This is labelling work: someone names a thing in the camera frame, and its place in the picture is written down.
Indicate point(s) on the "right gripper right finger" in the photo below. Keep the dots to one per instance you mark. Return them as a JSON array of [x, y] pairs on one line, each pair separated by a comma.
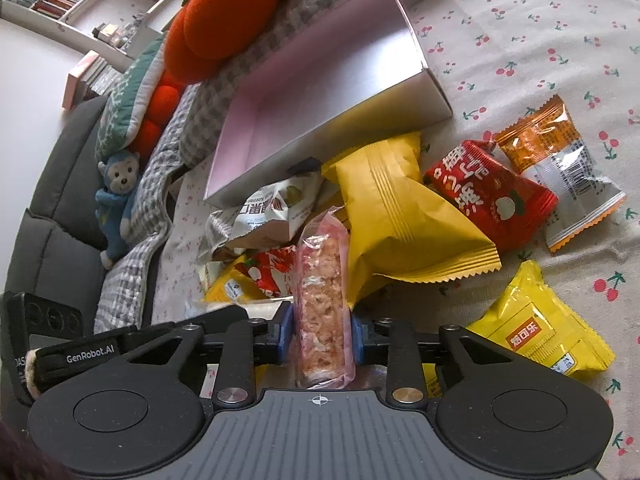
[[419, 366]]

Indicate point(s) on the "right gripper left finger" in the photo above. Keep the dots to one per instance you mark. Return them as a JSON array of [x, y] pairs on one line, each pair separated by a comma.
[[217, 356]]

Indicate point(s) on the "pink rice cracker bar packet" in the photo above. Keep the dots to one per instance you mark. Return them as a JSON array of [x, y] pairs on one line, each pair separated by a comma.
[[324, 358]]

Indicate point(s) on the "small red snack packet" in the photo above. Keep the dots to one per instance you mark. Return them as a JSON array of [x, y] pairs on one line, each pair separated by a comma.
[[272, 270]]

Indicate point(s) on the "large yellow snack packet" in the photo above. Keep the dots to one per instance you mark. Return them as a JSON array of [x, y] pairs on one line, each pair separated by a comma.
[[400, 230]]

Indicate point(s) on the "yellow cola candy packet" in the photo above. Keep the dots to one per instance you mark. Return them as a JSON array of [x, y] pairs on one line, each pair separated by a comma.
[[529, 319]]

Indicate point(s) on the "white nut snack packet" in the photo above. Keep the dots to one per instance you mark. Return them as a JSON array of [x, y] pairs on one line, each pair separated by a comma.
[[269, 218]]

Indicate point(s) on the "red hawthorn snack packet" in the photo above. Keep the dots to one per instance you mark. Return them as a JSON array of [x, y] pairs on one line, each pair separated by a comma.
[[507, 207]]

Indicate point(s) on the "orange and silver snack packet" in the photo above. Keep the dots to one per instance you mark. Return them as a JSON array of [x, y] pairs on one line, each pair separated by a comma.
[[547, 148]]

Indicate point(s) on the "small yellow snack packet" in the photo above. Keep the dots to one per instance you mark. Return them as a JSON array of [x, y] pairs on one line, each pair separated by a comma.
[[233, 286]]

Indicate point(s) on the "dark grey sofa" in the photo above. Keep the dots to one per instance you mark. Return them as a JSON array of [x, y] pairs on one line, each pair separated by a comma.
[[56, 254]]

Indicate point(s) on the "grey checkered quilt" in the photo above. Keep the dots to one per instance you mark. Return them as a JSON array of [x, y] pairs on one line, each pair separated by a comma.
[[190, 137]]

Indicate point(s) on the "blue monkey plush toy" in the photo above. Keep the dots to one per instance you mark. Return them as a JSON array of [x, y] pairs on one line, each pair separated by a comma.
[[114, 203]]

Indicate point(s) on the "green snowflake cushion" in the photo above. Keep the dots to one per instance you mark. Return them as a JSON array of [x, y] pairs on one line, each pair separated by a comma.
[[127, 103]]

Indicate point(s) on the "orange plush ball cushion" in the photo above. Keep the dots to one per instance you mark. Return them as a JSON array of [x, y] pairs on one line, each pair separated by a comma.
[[161, 108]]

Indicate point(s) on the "pink cardboard box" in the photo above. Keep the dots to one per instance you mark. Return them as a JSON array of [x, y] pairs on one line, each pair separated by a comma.
[[355, 76]]

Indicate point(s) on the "cherry print bed sheet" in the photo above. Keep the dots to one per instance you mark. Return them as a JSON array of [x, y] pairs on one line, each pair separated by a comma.
[[498, 61]]

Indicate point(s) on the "white bookshelf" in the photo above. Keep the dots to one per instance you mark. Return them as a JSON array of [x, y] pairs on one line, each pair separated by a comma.
[[72, 22]]

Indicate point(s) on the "orange pumpkin plush pillow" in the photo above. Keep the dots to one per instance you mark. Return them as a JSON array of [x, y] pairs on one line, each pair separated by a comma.
[[205, 33]]

